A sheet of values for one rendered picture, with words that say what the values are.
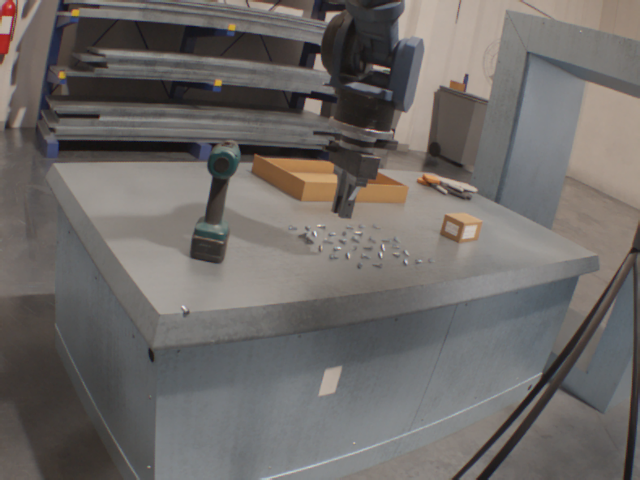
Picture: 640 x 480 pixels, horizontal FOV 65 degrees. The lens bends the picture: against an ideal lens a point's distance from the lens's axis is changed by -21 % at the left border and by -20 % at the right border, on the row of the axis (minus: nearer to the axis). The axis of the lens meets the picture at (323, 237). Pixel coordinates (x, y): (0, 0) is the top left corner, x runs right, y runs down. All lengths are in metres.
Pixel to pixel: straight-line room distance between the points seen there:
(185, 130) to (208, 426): 3.93
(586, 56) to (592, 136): 8.76
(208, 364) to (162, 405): 0.13
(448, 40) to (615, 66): 5.72
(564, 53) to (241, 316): 2.00
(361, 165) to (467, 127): 6.28
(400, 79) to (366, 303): 0.46
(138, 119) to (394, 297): 3.77
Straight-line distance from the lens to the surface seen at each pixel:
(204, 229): 1.22
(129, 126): 4.81
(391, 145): 1.33
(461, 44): 8.29
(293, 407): 1.37
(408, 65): 1.24
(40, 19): 5.65
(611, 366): 2.52
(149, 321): 1.02
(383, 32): 1.22
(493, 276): 1.61
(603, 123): 11.25
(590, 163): 11.32
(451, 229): 1.79
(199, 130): 5.04
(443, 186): 2.44
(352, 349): 1.39
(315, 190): 1.80
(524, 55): 2.80
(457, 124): 7.64
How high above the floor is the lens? 1.12
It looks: 18 degrees down
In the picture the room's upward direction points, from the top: 13 degrees clockwise
